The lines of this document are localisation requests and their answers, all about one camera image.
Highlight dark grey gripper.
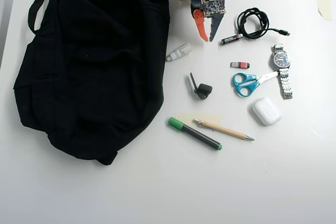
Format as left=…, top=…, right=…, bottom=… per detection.
left=190, top=0, right=225, bottom=44

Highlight black bike light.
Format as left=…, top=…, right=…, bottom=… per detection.
left=188, top=72, right=214, bottom=101

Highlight black fabric bag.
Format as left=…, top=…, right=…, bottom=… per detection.
left=13, top=0, right=171, bottom=166

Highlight black AA battery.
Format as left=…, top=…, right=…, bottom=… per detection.
left=220, top=34, right=244, bottom=46

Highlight small white adapter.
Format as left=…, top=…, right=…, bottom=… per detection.
left=165, top=42, right=193, bottom=62

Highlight red black USB stick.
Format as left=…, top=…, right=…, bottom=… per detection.
left=230, top=61, right=250, bottom=69

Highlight silver wristwatch blue dial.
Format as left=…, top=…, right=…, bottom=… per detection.
left=270, top=43, right=293, bottom=101

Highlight white earbuds case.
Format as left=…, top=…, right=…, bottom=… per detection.
left=251, top=97, right=283, bottom=127

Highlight wooden ballpoint pen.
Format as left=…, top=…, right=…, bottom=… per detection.
left=193, top=118, right=255, bottom=142

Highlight green black marker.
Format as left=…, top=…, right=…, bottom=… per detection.
left=168, top=116, right=223, bottom=152

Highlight short beige masking tape piece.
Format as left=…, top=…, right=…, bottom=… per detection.
left=317, top=0, right=333, bottom=22

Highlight bare camera circuit board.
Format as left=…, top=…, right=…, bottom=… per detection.
left=200, top=0, right=227, bottom=18

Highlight black braided USB cable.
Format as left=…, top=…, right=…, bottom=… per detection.
left=234, top=7, right=291, bottom=40

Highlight blue handled scissors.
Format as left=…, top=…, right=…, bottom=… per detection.
left=232, top=71, right=279, bottom=98

